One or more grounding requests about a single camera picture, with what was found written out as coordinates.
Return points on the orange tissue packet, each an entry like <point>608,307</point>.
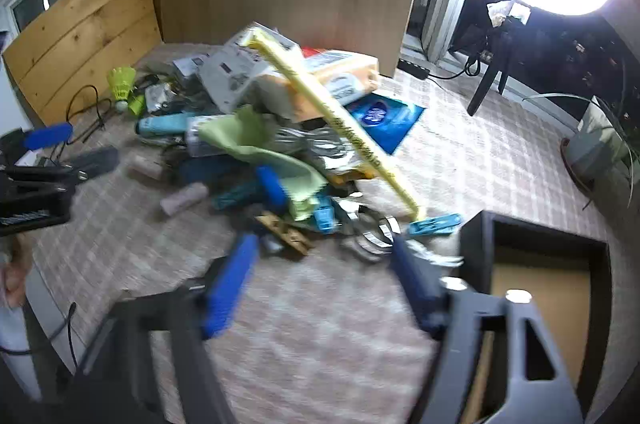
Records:
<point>345,71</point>

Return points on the checked cloth desktop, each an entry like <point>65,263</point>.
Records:
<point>475,144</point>

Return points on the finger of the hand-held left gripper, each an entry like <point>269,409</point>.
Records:
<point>95,160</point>
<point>47,136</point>

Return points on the silver foil packet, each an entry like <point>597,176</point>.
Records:
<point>320,146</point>

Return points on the large metal clip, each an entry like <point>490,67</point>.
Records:
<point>370,240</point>

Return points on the black tripod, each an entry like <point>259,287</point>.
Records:
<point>500,59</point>

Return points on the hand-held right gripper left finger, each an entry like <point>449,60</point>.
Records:
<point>232,284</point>

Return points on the potted plant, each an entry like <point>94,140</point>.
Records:
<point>587,149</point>

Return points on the black storage box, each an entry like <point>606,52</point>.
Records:
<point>475,249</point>

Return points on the wooden clothespin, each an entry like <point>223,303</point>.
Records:
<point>285,235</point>

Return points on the long yellow tube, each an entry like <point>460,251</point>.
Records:
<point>345,119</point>

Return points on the white printed box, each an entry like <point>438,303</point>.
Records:
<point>230,74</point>

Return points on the white crumpled paper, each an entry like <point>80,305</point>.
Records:
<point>500,11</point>

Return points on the green cloth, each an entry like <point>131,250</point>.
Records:
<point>250,134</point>

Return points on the black power strip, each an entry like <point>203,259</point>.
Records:
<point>414,68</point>

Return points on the blue foil packet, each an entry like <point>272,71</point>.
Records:
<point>387,119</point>

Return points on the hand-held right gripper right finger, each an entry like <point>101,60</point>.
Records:
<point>414,276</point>

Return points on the white tin box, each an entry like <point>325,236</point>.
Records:
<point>187,66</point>

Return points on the person's left forearm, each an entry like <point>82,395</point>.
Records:
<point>14,339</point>

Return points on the small pink tube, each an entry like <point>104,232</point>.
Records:
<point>146,166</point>
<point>184,199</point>

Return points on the light blue tube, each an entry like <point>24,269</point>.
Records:
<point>162,124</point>

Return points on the pine wooden board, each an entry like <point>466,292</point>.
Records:
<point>85,39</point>

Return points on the teal plastic tool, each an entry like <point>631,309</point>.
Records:
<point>235,198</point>

